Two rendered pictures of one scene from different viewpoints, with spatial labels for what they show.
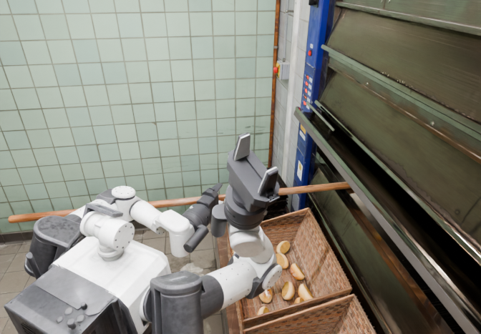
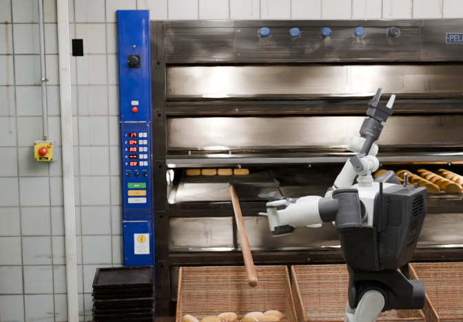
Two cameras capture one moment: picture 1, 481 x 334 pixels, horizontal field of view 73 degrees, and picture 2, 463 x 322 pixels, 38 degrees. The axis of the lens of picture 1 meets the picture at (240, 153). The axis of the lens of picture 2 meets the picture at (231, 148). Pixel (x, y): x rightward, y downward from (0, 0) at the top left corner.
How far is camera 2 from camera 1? 3.03 m
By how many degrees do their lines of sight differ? 81
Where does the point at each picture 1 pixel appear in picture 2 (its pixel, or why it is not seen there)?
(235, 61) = not seen: outside the picture
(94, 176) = not seen: outside the picture
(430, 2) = (278, 52)
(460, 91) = (321, 87)
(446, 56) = (301, 75)
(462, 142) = (329, 109)
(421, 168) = (311, 135)
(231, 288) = not seen: hidden behind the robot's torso
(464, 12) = (303, 54)
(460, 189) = (337, 130)
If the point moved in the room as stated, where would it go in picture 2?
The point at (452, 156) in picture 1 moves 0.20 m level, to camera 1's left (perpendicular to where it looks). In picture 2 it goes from (322, 121) to (322, 123)
